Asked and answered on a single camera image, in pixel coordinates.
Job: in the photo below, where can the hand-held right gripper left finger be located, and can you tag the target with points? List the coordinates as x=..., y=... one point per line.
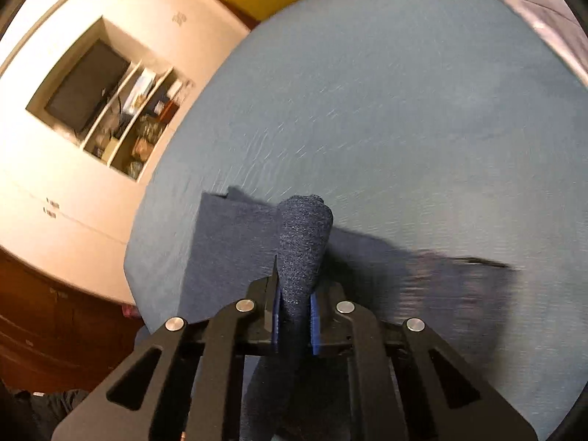
x=275, y=319

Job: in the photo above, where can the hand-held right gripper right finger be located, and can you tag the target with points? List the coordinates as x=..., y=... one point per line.
x=315, y=326

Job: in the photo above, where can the dark blue pants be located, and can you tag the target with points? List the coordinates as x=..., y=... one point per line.
x=303, y=239

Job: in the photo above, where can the blue bed sheet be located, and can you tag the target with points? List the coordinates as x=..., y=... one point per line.
x=390, y=124

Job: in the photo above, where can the dark wooden cabinet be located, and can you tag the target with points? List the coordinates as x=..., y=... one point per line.
x=46, y=321

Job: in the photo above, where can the dark cloth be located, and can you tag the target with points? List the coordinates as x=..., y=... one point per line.
x=46, y=411

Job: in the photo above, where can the black television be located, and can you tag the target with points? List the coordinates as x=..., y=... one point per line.
x=87, y=87

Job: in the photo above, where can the grey patterned blanket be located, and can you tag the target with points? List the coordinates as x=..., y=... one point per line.
x=542, y=4

